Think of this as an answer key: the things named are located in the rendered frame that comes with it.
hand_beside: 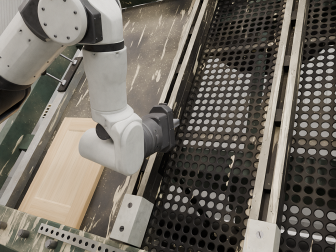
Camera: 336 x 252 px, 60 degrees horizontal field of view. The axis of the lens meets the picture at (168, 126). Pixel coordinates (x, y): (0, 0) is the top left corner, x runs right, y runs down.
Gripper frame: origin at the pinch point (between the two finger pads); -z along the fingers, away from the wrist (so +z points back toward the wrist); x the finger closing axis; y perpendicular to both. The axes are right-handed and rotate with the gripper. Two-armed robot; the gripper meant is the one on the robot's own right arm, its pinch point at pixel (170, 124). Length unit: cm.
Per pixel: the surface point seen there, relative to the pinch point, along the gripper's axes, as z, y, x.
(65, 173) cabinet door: -2, 49, -21
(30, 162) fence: -2, 69, -19
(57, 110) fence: -19, 69, -1
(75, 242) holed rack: 15.4, 26.9, -32.9
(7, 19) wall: -254, 463, 108
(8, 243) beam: 20, 56, -39
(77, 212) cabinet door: 6.9, 34.7, -29.4
